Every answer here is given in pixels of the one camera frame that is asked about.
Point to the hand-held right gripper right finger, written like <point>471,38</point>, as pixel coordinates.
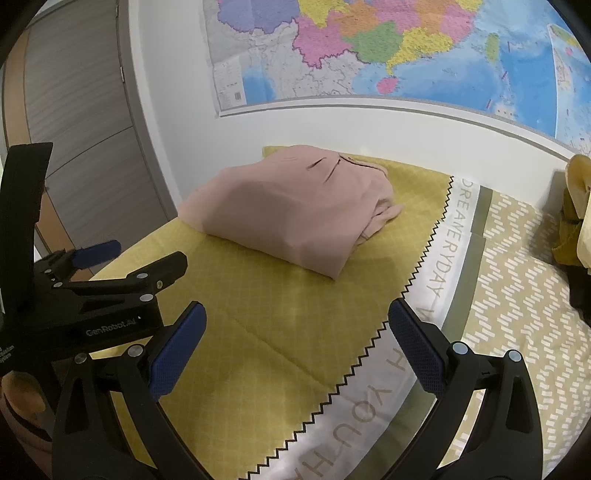
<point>415,341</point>

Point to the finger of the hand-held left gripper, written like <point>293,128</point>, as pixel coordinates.
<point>157,272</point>
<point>97,254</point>

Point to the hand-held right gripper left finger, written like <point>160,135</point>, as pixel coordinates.
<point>178,350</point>

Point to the pink jacket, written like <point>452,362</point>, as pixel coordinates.
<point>286,212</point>

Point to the person's left hand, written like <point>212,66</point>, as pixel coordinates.
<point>25,392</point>

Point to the yellow patterned bedsheet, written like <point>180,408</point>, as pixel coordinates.
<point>258,300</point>

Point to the grey sliding wardrobe door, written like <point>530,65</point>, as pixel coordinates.
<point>83,115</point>

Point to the mustard yellow garment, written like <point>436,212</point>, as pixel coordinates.
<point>565,240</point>

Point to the cream garment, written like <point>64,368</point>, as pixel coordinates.
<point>582,194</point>

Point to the colourful wall map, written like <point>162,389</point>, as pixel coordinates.
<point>392,46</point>

